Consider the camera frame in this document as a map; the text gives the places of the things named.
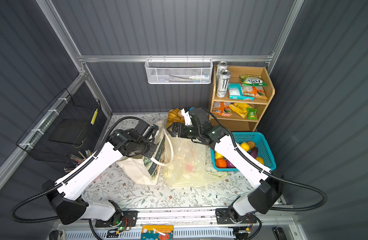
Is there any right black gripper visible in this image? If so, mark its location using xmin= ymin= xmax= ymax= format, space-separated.
xmin=167 ymin=122 xmax=201 ymax=140

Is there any croissant bread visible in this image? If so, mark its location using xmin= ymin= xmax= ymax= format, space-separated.
xmin=166 ymin=109 xmax=185 ymax=128

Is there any wooden shelf unit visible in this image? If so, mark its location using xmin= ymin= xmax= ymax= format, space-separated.
xmin=208 ymin=66 xmax=275 ymax=132

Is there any colourful box at front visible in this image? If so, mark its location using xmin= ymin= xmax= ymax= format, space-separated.
xmin=141 ymin=225 xmax=174 ymax=240

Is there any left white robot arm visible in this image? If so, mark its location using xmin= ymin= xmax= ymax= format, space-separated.
xmin=47 ymin=120 xmax=164 ymax=226

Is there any yellow translucent plastic bag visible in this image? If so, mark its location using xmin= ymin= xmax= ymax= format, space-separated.
xmin=163 ymin=136 xmax=228 ymax=188

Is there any white Monster energy can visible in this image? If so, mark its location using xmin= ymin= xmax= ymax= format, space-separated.
xmin=216 ymin=70 xmax=231 ymax=98

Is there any cream canvas tote bag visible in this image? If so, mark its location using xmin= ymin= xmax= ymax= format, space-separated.
xmin=116 ymin=120 xmax=174 ymax=185

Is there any purple eggplant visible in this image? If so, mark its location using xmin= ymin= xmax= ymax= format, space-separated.
xmin=250 ymin=147 xmax=259 ymax=159

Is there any teal plastic basket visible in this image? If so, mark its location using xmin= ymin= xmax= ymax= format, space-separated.
xmin=210 ymin=132 xmax=276 ymax=172

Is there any small green snack packet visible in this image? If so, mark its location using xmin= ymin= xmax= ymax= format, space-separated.
xmin=247 ymin=108 xmax=258 ymax=121

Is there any black wire wall basket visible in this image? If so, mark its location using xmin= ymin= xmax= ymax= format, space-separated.
xmin=16 ymin=85 xmax=107 ymax=164

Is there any orange red snack packet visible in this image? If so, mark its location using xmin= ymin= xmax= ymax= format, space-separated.
xmin=212 ymin=102 xmax=233 ymax=117

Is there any orange toy pumpkin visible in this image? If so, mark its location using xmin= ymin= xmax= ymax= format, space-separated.
xmin=215 ymin=158 xmax=228 ymax=169

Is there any yellow lemon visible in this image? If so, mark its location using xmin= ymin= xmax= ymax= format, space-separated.
xmin=240 ymin=142 xmax=251 ymax=152
xmin=215 ymin=152 xmax=224 ymax=160

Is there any toothpaste tube in basket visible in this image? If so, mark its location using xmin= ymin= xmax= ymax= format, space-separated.
xmin=170 ymin=75 xmax=210 ymax=82

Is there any bundle of pencils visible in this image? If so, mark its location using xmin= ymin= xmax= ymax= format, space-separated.
xmin=64 ymin=150 xmax=92 ymax=173

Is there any orange snack bag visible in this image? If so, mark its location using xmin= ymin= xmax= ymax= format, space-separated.
xmin=243 ymin=86 xmax=268 ymax=100

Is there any green snack bag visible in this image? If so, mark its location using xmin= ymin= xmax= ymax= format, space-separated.
xmin=240 ymin=75 xmax=267 ymax=87

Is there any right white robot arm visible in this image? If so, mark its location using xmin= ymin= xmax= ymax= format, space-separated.
xmin=167 ymin=107 xmax=283 ymax=222

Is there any rear silver drink can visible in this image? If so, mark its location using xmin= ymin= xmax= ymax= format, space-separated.
xmin=216 ymin=61 xmax=228 ymax=75

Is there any teal snack packet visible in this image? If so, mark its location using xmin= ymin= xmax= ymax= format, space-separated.
xmin=228 ymin=83 xmax=255 ymax=101

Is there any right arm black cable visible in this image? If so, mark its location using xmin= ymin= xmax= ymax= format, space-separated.
xmin=201 ymin=107 xmax=328 ymax=212

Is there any yellow snack packet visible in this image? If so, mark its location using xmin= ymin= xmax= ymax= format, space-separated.
xmin=229 ymin=103 xmax=251 ymax=119

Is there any white wire wall basket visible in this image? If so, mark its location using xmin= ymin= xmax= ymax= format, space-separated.
xmin=145 ymin=58 xmax=214 ymax=85

